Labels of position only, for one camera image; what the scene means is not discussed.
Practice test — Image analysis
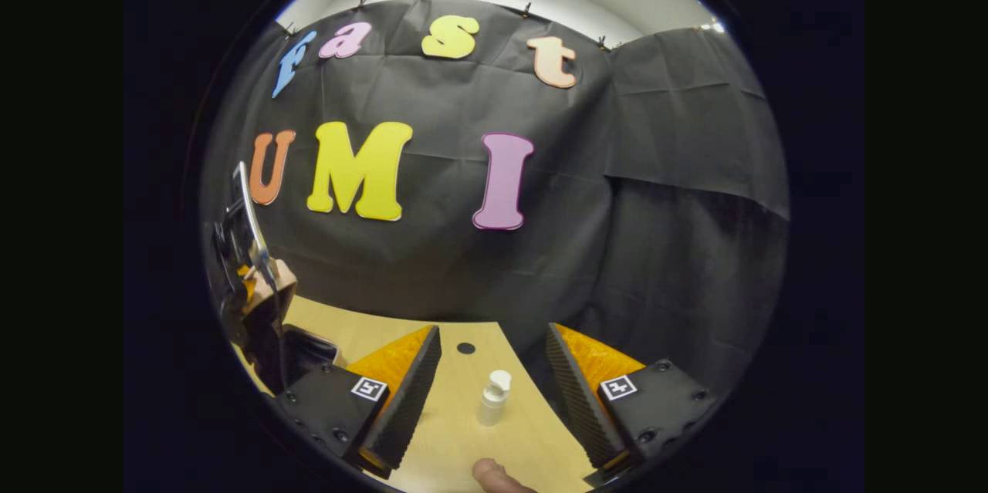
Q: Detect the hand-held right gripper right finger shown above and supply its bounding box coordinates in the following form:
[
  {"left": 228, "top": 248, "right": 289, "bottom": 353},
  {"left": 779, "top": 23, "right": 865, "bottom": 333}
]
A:
[{"left": 546, "top": 322, "right": 720, "bottom": 488}]

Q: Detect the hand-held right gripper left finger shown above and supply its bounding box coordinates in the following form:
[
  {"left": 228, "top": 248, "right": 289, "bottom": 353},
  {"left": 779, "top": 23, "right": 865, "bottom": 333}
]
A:
[{"left": 274, "top": 324, "right": 443, "bottom": 480}]

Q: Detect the pink suitcase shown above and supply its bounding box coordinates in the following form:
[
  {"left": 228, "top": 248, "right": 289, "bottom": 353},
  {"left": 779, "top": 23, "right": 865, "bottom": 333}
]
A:
[{"left": 230, "top": 161, "right": 344, "bottom": 397}]

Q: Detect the white pump bottle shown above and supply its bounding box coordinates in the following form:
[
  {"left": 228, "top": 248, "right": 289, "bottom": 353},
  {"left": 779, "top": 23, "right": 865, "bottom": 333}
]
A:
[{"left": 478, "top": 370, "right": 513, "bottom": 427}]

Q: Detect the black backdrop cloth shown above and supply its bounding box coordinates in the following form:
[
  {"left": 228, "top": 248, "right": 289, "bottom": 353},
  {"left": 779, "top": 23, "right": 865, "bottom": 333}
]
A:
[{"left": 199, "top": 0, "right": 790, "bottom": 401}]

